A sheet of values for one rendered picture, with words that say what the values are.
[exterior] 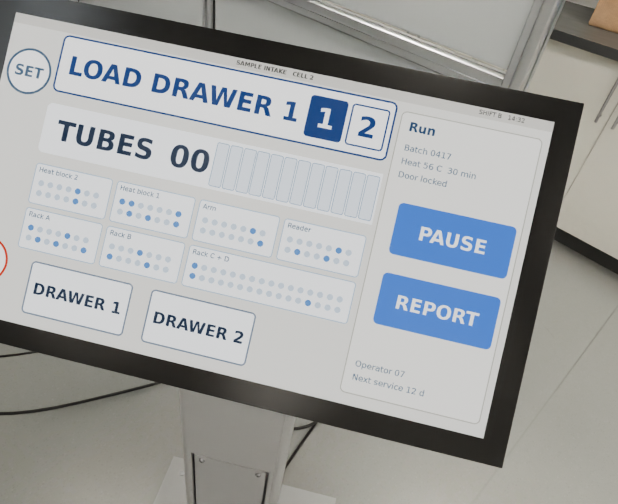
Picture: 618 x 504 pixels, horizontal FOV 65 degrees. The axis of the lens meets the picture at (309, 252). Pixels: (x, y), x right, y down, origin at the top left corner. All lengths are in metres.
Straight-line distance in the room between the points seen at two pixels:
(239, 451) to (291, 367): 0.35
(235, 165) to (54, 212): 0.16
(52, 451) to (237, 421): 0.94
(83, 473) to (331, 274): 1.20
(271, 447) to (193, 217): 0.39
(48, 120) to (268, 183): 0.20
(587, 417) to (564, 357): 0.25
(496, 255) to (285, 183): 0.19
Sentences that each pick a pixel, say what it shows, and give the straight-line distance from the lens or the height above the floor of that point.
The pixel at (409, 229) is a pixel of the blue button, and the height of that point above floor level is 1.10.
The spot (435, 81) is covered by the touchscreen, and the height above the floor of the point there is 1.19.
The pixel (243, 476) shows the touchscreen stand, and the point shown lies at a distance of 0.82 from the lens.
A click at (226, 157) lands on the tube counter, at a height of 1.12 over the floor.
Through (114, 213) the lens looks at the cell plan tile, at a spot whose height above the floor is 1.06.
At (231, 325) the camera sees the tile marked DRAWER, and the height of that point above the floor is 1.01.
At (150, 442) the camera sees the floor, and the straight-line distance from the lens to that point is 1.52.
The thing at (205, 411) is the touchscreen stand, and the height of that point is 0.74.
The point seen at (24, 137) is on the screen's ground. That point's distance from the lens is 0.50.
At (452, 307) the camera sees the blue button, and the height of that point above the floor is 1.05.
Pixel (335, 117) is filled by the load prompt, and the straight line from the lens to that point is 0.43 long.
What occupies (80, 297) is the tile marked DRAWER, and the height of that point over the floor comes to 1.01.
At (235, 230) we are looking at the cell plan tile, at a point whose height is 1.07.
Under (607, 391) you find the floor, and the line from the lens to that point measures 2.08.
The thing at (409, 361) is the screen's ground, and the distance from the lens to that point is 0.42.
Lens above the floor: 1.33
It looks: 40 degrees down
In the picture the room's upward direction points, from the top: 10 degrees clockwise
